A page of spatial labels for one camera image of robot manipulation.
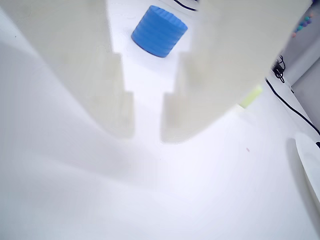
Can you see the pale yellow foam block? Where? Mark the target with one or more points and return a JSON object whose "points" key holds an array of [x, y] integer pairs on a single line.
{"points": [[251, 97]]}

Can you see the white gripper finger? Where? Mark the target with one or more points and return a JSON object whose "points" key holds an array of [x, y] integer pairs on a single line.
{"points": [[225, 62], [75, 62]]}

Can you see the white round plate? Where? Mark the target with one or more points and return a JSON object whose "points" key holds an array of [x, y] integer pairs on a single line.
{"points": [[308, 155]]}

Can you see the blue ribbed cylinder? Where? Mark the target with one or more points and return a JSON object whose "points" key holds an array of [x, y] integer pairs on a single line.
{"points": [[160, 30]]}

